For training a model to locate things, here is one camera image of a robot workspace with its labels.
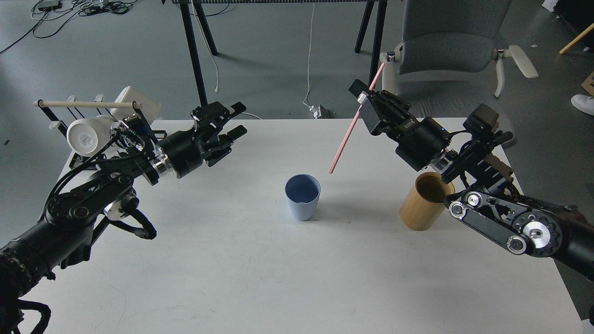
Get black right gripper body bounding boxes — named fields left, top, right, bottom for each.
left=360, top=95, right=451, bottom=171

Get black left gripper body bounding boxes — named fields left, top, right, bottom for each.
left=157, top=129, right=223, bottom=179

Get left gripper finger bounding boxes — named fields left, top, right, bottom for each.
left=190, top=102, right=246, bottom=135
left=202, top=125, right=247, bottom=167

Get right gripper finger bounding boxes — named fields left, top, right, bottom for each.
left=371, top=90, right=411, bottom=116
left=348, top=79, right=372, bottom=104

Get pink chopstick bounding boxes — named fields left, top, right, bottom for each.
left=328, top=63, right=385, bottom=174

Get blue cup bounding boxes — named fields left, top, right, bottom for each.
left=284, top=174, right=321, bottom=221

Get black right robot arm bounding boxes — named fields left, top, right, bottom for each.
left=349, top=79, right=594, bottom=281

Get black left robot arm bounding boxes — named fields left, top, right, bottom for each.
left=1, top=102, right=247, bottom=334

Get white square cup on rack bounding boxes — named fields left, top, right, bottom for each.
left=110, top=85, right=161, bottom=124

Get black table legs left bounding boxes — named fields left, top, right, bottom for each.
left=176, top=0, right=219, bottom=107

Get black table legs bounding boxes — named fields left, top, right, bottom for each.
left=354, top=0, right=388, bottom=106
left=176, top=0, right=219, bottom=107

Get white power adapter on floor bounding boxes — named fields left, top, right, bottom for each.
left=310, top=104, right=335, bottom=120

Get black table legs right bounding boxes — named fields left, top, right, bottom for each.
left=354, top=0, right=388, bottom=106

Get bamboo cylindrical holder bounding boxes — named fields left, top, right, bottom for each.
left=399, top=172, right=455, bottom=231

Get grey office chair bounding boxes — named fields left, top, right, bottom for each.
left=379, top=0, right=538, bottom=133

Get white mug on rack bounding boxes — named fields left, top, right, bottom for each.
left=66, top=116, right=120, bottom=158

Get white shoe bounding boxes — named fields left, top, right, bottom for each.
left=570, top=94, right=594, bottom=116

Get wooden stick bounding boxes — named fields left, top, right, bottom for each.
left=559, top=22, right=594, bottom=54

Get white hanging cable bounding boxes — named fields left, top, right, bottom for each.
left=303, top=0, right=317, bottom=112

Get black wire cup rack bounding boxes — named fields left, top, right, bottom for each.
left=33, top=96, right=161, bottom=158

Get black floor cables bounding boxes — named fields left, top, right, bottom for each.
left=0, top=0, right=140, bottom=54

